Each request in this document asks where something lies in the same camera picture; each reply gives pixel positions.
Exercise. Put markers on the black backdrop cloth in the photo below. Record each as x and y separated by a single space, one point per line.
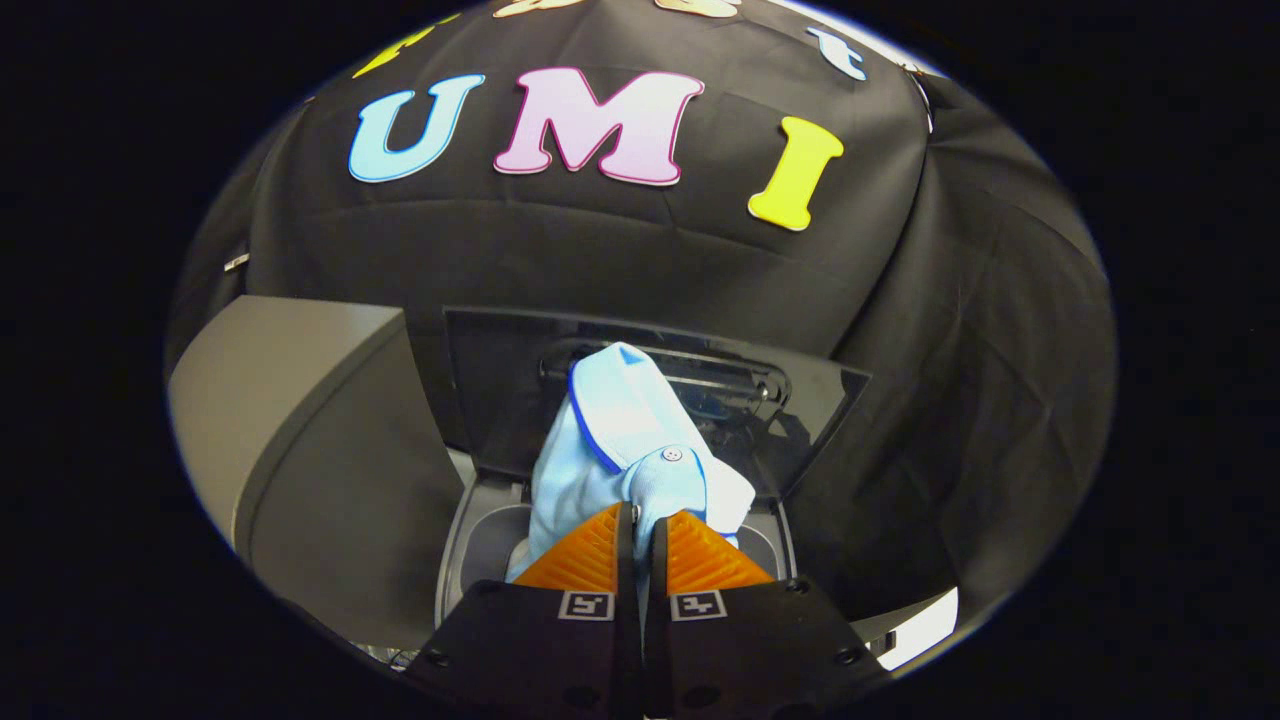
640 260

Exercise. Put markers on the light blue polo shirt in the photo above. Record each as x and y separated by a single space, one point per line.
610 450

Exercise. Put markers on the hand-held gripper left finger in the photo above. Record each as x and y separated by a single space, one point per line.
625 560

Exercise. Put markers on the silver metal clip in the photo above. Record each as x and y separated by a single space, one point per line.
237 262

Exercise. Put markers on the grey washing machine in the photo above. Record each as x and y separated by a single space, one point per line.
480 545

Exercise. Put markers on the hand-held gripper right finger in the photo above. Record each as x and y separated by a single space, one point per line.
658 565

